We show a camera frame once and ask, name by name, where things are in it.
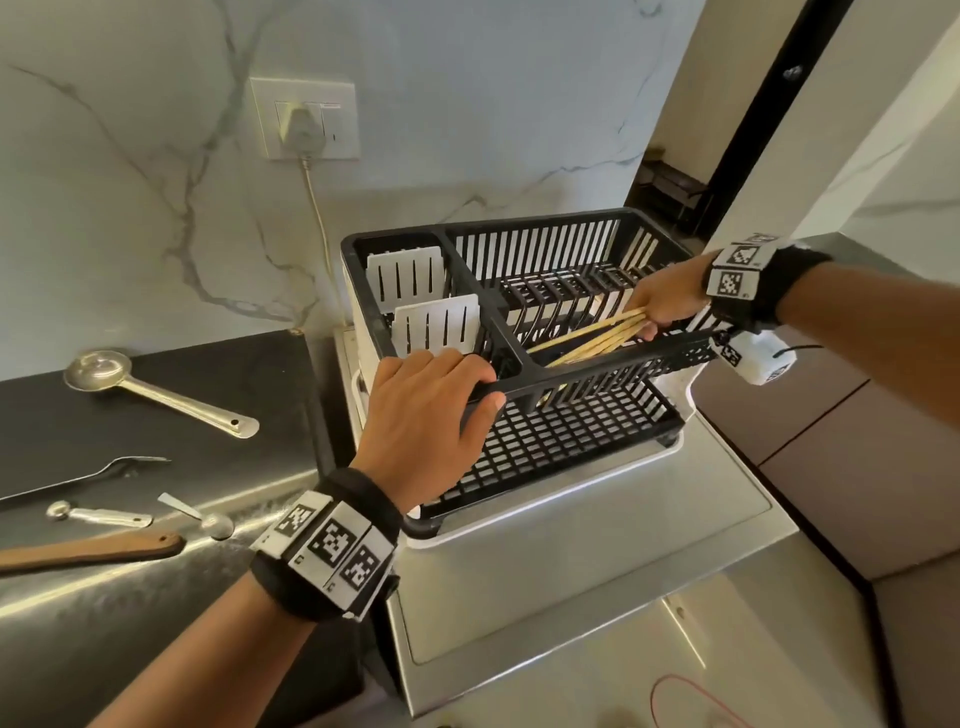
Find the person's right hand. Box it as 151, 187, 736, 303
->
624, 253, 714, 343

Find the person's left hand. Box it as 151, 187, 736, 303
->
350, 348, 508, 515

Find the black and white dish rack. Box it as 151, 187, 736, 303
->
341, 208, 733, 541

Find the large steel ladle spoon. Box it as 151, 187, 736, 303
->
62, 349, 261, 441

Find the dark wooden spoon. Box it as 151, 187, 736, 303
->
0, 530, 187, 577

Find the steel fork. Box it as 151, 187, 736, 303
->
0, 455, 172, 505

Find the person's right forearm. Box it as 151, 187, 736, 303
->
776, 262, 960, 410

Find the black right wristband with markers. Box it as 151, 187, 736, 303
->
703, 232, 834, 335

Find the black wristband with markers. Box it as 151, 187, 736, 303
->
248, 468, 403, 624
703, 232, 834, 335

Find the black left wristband with markers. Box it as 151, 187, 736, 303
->
248, 468, 403, 624

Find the white drip tray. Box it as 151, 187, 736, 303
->
352, 367, 699, 553

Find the white power plug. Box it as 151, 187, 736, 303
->
283, 107, 325, 159

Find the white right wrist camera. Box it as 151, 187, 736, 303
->
712, 329, 798, 388

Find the black door frame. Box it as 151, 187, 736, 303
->
697, 0, 856, 241

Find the white power cable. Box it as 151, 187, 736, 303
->
299, 153, 339, 331

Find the white wall socket with plug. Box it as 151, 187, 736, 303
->
249, 76, 361, 163

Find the red cable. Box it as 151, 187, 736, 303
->
648, 673, 751, 728

